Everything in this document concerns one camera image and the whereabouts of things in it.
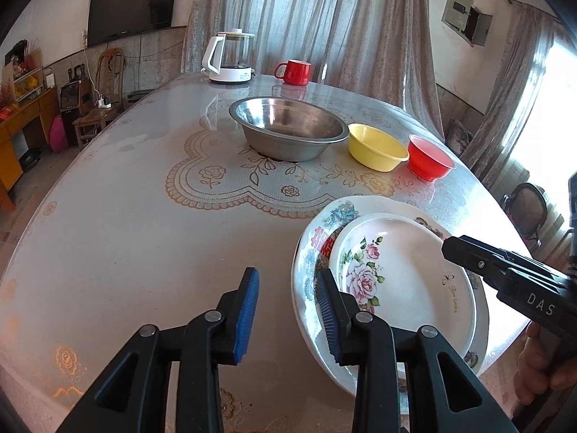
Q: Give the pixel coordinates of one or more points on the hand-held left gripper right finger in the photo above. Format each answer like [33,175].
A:
[328,320]

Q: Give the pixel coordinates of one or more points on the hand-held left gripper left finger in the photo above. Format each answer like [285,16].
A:
[247,320]

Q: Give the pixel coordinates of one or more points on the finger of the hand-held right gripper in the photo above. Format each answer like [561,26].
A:
[473,257]

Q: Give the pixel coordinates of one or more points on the small white rose plate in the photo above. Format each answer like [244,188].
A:
[414,279]

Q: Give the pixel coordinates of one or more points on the white plate red blue print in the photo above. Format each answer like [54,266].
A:
[311,252]

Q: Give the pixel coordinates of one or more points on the red plastic bowl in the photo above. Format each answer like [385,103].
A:
[430,162]

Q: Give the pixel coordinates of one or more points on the yellow plastic bowl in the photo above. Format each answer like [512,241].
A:
[378,153]

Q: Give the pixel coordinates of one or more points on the stainless steel bowl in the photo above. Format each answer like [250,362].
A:
[288,144]

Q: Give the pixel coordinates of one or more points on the person's right hand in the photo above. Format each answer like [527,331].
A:
[534,379]

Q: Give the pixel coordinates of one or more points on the dark round-back chair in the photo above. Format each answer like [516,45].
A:
[527,203]

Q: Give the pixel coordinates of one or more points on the patterned grey bag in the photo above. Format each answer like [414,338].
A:
[460,137]

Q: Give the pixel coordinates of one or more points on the bright window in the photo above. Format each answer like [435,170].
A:
[554,112]

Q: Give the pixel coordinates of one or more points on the narrow grey sheer curtain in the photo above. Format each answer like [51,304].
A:
[514,90]

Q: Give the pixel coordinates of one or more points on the white glass electric kettle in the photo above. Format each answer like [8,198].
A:
[230,74]

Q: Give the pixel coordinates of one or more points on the red mug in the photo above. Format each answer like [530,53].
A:
[297,74]

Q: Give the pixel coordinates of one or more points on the wooden chair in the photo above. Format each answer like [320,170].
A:
[97,117]

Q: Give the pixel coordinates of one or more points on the short dark curtain rod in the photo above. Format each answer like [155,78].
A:
[532,8]

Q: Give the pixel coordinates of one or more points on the white power strip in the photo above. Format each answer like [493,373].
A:
[104,101]

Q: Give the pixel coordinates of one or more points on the black floor speaker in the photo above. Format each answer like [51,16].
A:
[72,108]

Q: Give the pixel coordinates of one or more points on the wide grey sheer curtain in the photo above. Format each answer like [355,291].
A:
[315,18]

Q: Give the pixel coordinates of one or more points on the orange wooden cabinet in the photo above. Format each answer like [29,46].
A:
[18,121]

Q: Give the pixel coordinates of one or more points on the small wooden display shelf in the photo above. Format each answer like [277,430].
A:
[25,83]

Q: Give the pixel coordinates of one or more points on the grey wall electrical box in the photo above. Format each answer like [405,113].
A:
[457,11]

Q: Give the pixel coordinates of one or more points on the black wall television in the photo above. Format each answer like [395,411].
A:
[130,7]

